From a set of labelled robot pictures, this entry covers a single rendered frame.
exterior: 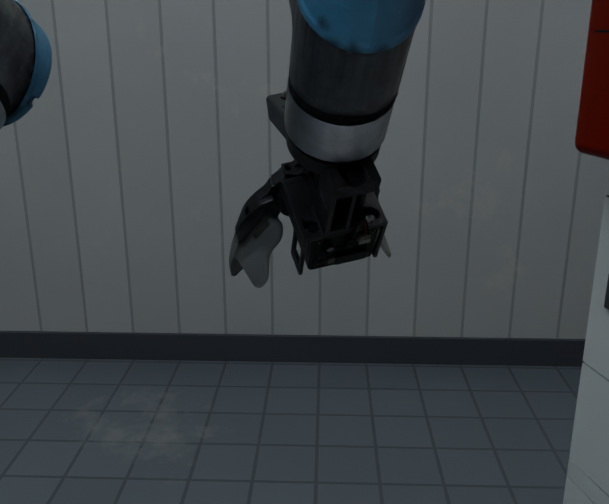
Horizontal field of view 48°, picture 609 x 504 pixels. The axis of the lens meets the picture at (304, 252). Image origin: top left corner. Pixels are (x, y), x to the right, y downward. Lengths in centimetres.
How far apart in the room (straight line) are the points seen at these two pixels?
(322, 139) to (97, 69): 235
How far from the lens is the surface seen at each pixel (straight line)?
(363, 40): 41
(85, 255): 296
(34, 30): 74
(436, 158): 272
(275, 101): 61
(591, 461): 88
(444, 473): 233
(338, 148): 47
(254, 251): 61
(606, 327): 81
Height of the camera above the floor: 134
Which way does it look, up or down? 18 degrees down
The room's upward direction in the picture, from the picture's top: straight up
